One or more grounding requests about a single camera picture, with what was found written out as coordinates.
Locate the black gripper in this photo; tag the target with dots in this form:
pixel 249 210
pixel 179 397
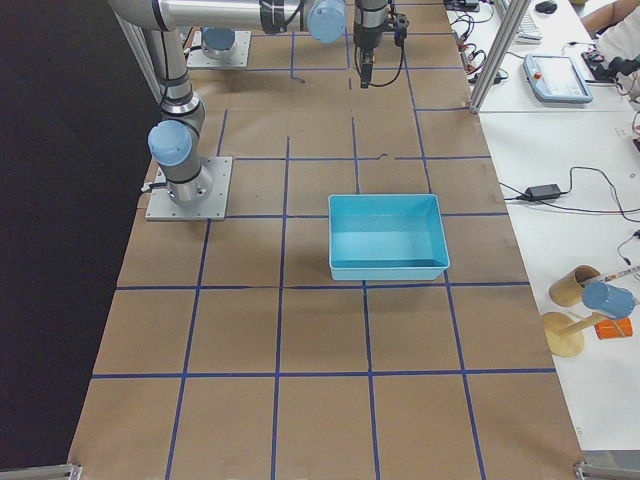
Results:
pixel 365 39

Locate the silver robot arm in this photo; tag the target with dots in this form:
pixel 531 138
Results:
pixel 173 142
pixel 372 17

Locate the light blue plastic bin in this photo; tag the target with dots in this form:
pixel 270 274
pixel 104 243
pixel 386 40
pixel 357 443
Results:
pixel 375 237

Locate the white keyboard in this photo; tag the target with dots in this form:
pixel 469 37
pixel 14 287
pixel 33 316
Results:
pixel 528 32

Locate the teach pendant tablet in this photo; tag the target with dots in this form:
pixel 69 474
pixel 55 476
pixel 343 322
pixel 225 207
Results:
pixel 556 79

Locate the black computer mouse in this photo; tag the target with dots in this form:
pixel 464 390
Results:
pixel 546 7

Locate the black power adapter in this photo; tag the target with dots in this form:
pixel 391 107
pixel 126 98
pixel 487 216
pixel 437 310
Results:
pixel 543 192

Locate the wooden cup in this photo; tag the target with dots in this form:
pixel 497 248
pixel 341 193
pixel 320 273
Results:
pixel 567 291

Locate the wooden stand with peg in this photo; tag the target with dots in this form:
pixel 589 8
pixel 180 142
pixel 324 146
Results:
pixel 564 336

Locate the blue cup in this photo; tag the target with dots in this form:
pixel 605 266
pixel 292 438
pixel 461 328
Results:
pixel 613 302

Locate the orange block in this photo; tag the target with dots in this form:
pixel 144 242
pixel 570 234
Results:
pixel 614 329

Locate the aluminium frame post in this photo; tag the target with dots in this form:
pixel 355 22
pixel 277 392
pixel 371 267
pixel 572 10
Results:
pixel 501 43

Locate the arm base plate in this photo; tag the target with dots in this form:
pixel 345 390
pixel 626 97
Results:
pixel 204 198
pixel 202 56

